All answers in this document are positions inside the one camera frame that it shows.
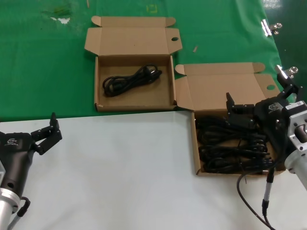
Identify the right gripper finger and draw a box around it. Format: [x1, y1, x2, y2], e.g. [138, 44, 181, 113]
[225, 92, 256, 127]
[275, 71, 304, 104]

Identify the silver binder clip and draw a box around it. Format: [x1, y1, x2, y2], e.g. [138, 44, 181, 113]
[260, 19, 283, 37]
[275, 64, 299, 80]

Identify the right arm silver-connector cable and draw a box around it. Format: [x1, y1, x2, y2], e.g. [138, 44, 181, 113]
[261, 167, 277, 230]

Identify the cardboard box with round hole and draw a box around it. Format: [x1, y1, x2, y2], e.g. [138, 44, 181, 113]
[174, 62, 286, 177]
[84, 16, 183, 113]

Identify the green table cloth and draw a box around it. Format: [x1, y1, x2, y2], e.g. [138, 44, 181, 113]
[0, 0, 300, 123]

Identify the black power cable bundle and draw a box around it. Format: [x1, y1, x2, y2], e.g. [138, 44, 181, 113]
[201, 155, 277, 174]
[195, 115, 267, 144]
[102, 63, 163, 97]
[199, 143, 271, 159]

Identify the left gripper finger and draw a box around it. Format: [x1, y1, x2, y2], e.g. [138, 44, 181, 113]
[35, 130, 63, 156]
[30, 112, 60, 142]

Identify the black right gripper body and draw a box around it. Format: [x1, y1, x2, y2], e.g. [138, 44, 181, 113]
[254, 98, 292, 154]

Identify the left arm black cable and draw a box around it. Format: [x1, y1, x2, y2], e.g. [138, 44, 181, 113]
[6, 195, 31, 230]

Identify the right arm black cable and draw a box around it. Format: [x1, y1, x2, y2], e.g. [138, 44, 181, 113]
[236, 160, 280, 230]

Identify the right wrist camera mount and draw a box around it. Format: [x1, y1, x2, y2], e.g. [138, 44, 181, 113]
[283, 100, 307, 152]

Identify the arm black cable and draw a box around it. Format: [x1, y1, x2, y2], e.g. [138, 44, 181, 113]
[236, 160, 280, 230]
[6, 195, 31, 230]

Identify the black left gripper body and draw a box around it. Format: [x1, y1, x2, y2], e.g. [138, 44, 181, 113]
[0, 131, 37, 196]

